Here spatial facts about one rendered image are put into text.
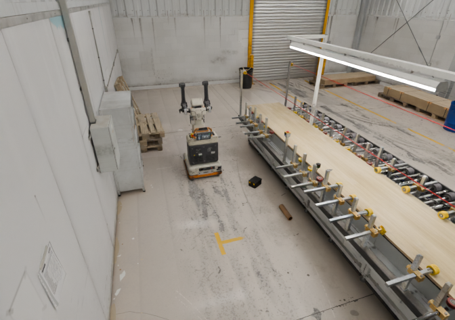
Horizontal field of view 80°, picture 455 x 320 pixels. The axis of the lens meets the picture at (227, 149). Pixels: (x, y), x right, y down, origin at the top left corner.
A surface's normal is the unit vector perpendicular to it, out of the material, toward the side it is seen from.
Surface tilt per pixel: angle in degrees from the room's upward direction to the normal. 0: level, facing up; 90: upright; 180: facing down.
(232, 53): 90
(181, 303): 0
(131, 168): 90
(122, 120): 90
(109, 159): 90
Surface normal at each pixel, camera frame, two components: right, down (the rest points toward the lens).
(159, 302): 0.00, -0.88
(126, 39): 0.29, 0.46
